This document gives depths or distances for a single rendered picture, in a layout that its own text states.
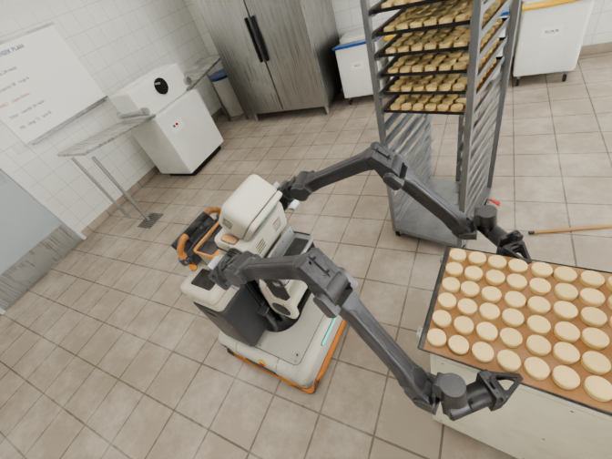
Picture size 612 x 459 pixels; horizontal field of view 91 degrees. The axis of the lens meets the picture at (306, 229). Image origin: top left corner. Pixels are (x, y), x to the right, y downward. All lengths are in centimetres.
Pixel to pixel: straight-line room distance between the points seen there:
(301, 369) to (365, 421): 42
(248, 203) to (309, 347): 95
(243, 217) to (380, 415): 128
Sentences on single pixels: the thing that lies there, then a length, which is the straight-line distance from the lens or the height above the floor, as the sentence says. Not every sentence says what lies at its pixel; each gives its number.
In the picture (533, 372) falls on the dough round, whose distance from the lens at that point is 98.
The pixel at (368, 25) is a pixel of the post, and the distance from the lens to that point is 165.
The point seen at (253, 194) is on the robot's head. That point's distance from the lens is 111.
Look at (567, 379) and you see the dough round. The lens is 100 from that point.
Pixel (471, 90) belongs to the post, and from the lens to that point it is 157.
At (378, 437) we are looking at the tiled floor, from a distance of 185.
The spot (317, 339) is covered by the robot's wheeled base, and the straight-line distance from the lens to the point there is 176.
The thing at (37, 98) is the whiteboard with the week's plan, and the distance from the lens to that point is 459.
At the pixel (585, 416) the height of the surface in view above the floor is 79.
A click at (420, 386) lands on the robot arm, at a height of 95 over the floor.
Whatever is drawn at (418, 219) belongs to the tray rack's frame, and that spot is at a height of 15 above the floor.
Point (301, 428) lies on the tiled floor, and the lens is 194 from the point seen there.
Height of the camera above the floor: 181
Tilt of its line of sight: 42 degrees down
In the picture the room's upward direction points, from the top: 23 degrees counter-clockwise
